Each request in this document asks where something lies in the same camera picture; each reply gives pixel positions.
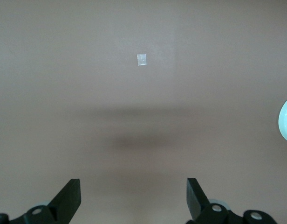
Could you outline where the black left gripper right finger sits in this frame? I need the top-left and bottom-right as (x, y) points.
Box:
(185, 178), (278, 224)

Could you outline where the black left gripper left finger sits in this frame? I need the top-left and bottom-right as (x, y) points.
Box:
(0, 178), (82, 224)

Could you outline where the brown table cover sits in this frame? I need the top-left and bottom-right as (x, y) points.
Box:
(0, 0), (287, 224)

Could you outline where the small rectangular tape piece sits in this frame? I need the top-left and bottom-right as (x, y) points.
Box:
(137, 53), (147, 67)

